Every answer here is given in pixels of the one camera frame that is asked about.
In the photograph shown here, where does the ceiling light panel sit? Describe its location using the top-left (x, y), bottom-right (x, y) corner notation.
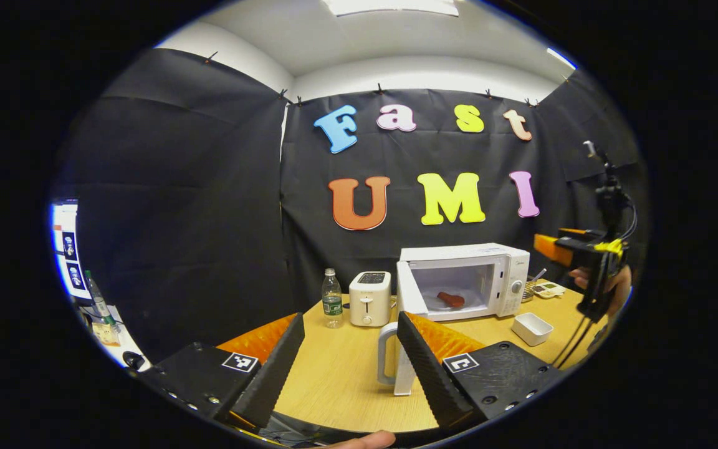
top-left (321, 0), bottom-right (461, 18)
top-left (545, 46), bottom-right (578, 71)

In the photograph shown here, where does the white divided plate with beans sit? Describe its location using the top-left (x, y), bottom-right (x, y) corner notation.
top-left (534, 281), bottom-right (567, 301)

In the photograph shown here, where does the white rectangular dish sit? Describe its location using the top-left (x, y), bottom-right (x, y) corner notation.
top-left (511, 312), bottom-right (555, 347)

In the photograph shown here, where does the black cable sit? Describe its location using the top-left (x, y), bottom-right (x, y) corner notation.
top-left (550, 314), bottom-right (592, 370)

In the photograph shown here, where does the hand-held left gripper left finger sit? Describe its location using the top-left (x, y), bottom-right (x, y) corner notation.
top-left (137, 312), bottom-right (306, 432)

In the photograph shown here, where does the white microwave oven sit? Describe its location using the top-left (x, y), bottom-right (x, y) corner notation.
top-left (377, 243), bottom-right (532, 397)

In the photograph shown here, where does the white printed poster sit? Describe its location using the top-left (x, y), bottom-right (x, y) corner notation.
top-left (50, 198), bottom-right (80, 301)

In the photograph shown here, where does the black backdrop cloth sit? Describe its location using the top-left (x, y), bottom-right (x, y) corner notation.
top-left (50, 47), bottom-right (643, 365)

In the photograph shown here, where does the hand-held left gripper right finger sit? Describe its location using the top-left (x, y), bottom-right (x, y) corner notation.
top-left (396, 311), bottom-right (563, 432)

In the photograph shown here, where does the white toaster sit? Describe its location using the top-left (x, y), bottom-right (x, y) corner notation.
top-left (348, 271), bottom-right (393, 328)

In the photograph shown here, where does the green glass bottle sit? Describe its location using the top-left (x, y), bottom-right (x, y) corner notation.
top-left (83, 269), bottom-right (114, 326)

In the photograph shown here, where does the clear plastic water bottle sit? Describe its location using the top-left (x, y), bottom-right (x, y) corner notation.
top-left (321, 268), bottom-right (345, 330)

